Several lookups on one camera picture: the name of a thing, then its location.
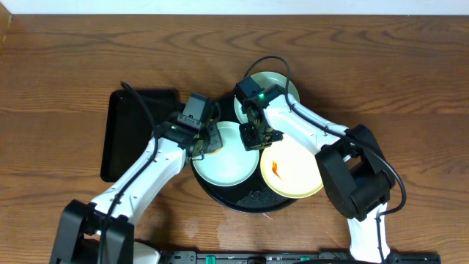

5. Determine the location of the orange green sponge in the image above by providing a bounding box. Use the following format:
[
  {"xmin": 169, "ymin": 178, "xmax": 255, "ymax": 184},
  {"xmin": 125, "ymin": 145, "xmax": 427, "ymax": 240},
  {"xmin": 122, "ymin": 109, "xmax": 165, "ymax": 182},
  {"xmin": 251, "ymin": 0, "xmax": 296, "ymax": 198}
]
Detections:
[{"xmin": 205, "ymin": 143, "xmax": 223, "ymax": 154}]

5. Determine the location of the light blue plate front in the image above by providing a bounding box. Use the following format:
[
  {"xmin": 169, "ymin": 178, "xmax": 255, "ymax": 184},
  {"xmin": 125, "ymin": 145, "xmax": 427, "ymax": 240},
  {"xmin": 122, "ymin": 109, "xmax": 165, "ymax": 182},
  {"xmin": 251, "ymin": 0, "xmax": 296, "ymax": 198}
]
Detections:
[{"xmin": 192, "ymin": 121, "xmax": 260, "ymax": 187}]

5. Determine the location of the light blue plate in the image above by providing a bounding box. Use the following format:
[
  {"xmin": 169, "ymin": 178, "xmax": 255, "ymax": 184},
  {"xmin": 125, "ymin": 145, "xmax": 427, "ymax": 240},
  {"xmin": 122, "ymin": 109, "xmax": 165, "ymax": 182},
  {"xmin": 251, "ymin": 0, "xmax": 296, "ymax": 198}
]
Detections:
[
  {"xmin": 234, "ymin": 71, "xmax": 300, "ymax": 124},
  {"xmin": 192, "ymin": 121, "xmax": 260, "ymax": 187}
]

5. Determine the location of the light blue plate back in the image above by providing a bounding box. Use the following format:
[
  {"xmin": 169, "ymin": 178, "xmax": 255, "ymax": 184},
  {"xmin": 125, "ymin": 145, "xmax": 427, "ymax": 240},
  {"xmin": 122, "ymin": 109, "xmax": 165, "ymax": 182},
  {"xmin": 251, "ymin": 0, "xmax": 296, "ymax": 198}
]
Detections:
[{"xmin": 234, "ymin": 71, "xmax": 300, "ymax": 124}]

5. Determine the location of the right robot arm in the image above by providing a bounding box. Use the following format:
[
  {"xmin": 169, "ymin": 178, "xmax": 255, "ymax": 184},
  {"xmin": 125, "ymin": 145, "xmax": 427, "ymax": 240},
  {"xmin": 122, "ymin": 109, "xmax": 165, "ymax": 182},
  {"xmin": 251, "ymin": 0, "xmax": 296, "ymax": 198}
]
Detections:
[{"xmin": 234, "ymin": 78, "xmax": 402, "ymax": 263}]

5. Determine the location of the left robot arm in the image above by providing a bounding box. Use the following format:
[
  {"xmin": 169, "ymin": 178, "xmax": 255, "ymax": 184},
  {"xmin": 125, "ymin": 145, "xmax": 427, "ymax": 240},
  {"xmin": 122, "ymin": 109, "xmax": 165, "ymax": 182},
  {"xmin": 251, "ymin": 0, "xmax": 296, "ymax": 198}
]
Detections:
[{"xmin": 50, "ymin": 122, "xmax": 222, "ymax": 264}]

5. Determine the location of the round black tray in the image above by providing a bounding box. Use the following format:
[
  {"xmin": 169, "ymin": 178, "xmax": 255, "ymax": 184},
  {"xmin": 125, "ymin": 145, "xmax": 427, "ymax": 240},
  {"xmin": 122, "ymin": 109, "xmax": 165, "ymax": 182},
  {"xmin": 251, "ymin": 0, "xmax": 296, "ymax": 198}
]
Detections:
[{"xmin": 191, "ymin": 93, "xmax": 297, "ymax": 213}]

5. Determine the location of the rectangular black tray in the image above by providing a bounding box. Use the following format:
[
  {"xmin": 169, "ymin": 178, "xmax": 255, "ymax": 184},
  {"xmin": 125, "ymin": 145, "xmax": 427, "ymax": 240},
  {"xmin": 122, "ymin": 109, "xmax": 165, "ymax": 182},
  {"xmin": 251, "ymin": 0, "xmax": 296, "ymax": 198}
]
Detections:
[{"xmin": 100, "ymin": 89, "xmax": 183, "ymax": 182}]

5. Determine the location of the yellow plate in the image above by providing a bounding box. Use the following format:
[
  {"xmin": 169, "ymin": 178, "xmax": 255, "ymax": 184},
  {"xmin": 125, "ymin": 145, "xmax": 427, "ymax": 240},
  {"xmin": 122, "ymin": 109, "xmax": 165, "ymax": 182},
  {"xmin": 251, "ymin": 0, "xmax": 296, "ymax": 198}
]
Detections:
[{"xmin": 260, "ymin": 134, "xmax": 323, "ymax": 199}]

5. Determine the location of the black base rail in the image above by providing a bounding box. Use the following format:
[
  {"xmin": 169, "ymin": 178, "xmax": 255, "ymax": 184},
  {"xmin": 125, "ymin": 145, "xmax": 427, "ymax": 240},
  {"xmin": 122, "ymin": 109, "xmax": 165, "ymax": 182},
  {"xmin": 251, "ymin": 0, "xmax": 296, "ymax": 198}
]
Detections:
[{"xmin": 158, "ymin": 250, "xmax": 442, "ymax": 264}]

